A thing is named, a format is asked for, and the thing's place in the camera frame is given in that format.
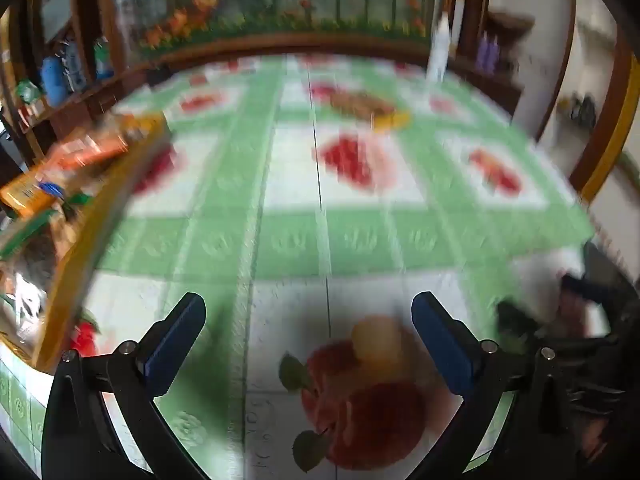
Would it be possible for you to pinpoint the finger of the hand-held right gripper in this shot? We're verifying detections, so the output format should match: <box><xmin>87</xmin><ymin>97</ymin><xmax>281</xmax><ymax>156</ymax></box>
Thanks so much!
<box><xmin>495</xmin><ymin>300</ymin><xmax>543</xmax><ymax>346</ymax></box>
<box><xmin>560</xmin><ymin>272</ymin><xmax>608</xmax><ymax>307</ymax></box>

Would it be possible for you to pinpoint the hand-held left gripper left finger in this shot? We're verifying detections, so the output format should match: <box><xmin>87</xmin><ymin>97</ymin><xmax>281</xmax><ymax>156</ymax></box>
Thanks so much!
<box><xmin>41</xmin><ymin>292</ymin><xmax>221</xmax><ymax>480</ymax></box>

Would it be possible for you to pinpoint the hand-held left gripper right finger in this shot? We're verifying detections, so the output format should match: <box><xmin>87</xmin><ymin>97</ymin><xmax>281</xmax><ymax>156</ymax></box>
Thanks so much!
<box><xmin>410</xmin><ymin>291</ymin><xmax>578</xmax><ymax>480</ymax></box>

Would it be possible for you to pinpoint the yellow cardboard tray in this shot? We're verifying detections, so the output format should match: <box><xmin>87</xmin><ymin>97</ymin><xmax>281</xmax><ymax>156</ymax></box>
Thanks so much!
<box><xmin>0</xmin><ymin>112</ymin><xmax>176</xmax><ymax>376</ymax></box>

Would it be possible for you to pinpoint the pile of snack packets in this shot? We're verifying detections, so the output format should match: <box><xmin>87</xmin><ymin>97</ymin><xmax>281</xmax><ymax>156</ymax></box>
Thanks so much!
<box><xmin>0</xmin><ymin>115</ymin><xmax>168</xmax><ymax>361</ymax></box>

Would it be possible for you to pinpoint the yellow-edged cracker packet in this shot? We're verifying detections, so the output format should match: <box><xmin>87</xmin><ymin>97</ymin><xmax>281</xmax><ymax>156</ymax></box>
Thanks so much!
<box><xmin>327</xmin><ymin>87</ymin><xmax>413</xmax><ymax>133</ymax></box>

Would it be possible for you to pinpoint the green fruit print tablecloth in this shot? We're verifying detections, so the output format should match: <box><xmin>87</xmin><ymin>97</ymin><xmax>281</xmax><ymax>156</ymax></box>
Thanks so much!
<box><xmin>0</xmin><ymin>52</ymin><xmax>598</xmax><ymax>480</ymax></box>

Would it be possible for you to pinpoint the white spray bottle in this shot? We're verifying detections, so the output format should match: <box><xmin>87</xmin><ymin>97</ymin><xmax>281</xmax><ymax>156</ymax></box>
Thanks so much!
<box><xmin>425</xmin><ymin>12</ymin><xmax>453</xmax><ymax>83</ymax></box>

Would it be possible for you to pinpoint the blue bottle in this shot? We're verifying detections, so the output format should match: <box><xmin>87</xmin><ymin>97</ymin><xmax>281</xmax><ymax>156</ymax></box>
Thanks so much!
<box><xmin>41</xmin><ymin>55</ymin><xmax>68</xmax><ymax>108</ymax></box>

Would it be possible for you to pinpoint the green bag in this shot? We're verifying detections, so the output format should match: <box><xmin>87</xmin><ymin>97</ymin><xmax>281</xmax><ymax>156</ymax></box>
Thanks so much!
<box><xmin>15</xmin><ymin>80</ymin><xmax>43</xmax><ymax>106</ymax></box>

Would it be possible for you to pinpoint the clear water bottle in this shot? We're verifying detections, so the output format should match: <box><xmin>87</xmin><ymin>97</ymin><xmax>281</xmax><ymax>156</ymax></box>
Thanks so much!
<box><xmin>62</xmin><ymin>42</ymin><xmax>88</xmax><ymax>93</ymax></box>

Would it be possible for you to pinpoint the green and white bottle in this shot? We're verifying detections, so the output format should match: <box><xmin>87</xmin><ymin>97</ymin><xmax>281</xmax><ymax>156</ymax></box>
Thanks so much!
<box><xmin>92</xmin><ymin>37</ymin><xmax>115</xmax><ymax>81</ymax></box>

